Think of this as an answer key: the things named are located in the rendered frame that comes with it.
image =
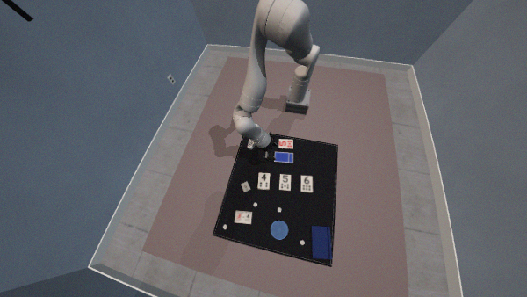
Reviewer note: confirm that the small white button box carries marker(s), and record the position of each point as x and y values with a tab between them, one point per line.
246	187

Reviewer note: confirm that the single black-print card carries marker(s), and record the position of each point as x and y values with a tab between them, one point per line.
285	182

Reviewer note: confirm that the blue book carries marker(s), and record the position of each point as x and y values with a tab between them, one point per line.
321	243

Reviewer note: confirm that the red and black print card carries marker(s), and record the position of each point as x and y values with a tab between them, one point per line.
243	217

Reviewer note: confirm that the black mat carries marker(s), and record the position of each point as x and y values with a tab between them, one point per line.
296	214

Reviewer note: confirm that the thick black-print card pile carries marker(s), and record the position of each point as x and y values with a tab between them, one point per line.
264	181

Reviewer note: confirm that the mauve pink table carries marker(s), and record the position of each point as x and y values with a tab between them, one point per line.
362	164

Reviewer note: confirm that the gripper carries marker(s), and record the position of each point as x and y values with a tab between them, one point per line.
262	150

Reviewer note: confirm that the low black-print card pile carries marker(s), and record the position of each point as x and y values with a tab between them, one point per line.
306	183

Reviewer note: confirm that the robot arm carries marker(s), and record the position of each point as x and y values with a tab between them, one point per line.
280	20

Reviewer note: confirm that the white wall socket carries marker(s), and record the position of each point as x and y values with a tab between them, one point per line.
171	79

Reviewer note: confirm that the red-print card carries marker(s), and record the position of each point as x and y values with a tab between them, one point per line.
285	144

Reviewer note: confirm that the blue disc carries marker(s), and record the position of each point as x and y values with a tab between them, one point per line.
279	230

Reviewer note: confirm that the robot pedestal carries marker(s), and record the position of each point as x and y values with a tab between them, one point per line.
297	105

